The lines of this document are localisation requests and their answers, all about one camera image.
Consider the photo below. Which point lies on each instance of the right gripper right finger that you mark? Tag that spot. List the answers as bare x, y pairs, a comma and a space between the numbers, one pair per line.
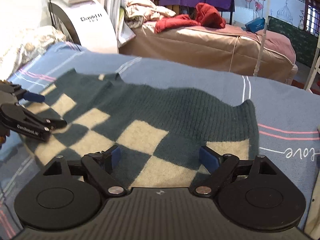
225, 169

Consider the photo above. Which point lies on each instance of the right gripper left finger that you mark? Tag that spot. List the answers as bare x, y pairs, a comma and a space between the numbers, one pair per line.
92, 175

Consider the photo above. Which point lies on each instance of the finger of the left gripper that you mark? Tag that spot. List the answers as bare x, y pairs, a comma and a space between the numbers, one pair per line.
33, 97
51, 124

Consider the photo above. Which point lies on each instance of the green cream checkered sweater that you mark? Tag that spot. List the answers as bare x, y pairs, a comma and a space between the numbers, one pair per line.
159, 131

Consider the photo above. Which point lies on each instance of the floral beige pillow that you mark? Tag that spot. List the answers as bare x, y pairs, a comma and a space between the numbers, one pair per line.
20, 47

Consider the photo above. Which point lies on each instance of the blue striped bed sheet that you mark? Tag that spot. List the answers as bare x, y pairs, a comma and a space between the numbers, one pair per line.
256, 206

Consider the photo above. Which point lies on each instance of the white David B machine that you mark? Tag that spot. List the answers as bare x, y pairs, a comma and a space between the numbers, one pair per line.
85, 23

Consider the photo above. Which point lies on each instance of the brown covered massage bed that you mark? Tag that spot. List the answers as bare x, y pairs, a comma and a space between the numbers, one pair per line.
230, 49

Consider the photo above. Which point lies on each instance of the white folded screen panels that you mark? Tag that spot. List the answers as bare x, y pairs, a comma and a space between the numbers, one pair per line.
116, 11

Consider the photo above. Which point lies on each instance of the beige crumpled blanket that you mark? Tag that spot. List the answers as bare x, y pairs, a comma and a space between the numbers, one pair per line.
137, 12

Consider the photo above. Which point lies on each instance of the blue bag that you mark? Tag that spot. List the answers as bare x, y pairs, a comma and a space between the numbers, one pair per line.
255, 25

